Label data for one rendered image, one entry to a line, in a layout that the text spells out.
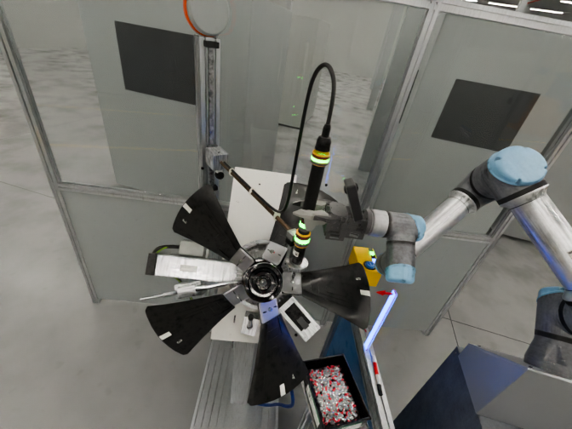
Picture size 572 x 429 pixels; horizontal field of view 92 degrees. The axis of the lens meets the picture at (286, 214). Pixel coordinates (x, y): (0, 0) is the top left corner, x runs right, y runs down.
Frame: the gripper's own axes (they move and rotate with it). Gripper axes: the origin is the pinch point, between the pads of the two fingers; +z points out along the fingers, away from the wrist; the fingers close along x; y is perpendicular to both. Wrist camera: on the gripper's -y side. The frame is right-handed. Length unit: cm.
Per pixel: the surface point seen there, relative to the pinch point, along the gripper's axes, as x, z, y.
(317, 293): -3.9, -10.9, 28.6
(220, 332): 1, 20, 62
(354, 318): -9.9, -22.7, 31.5
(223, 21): 59, 32, -38
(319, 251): 70, -28, 74
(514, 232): 227, -316, 135
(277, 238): 9.2, 3.6, 19.1
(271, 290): -6.1, 3.6, 27.1
